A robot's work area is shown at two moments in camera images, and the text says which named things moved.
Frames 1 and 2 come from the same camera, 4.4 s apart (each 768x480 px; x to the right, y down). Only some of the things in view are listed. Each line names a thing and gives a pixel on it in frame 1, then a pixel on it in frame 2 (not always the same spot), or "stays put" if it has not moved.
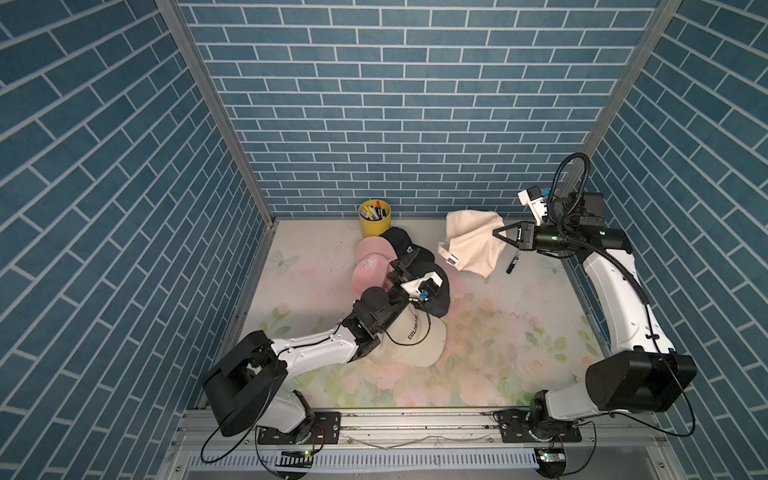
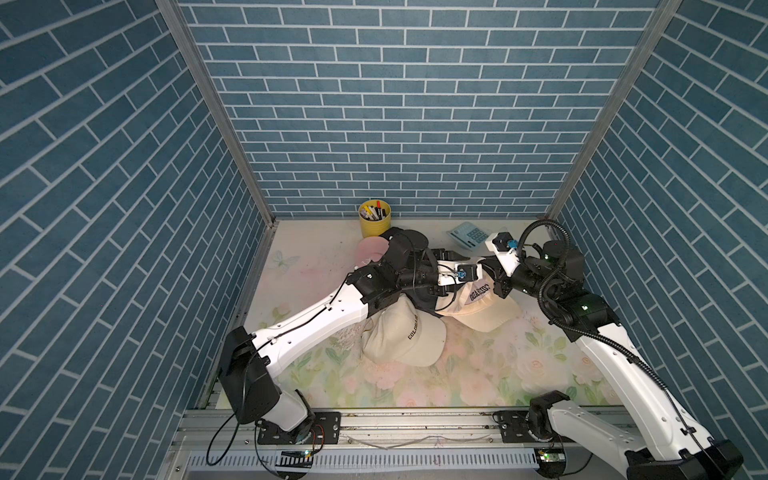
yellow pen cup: (374, 217) stays put
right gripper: (525, 233) -> (497, 274)
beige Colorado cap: (470, 242) -> (476, 304)
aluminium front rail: (625, 444) stays put
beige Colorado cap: (418, 340) stays put
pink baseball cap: (374, 257) stays put
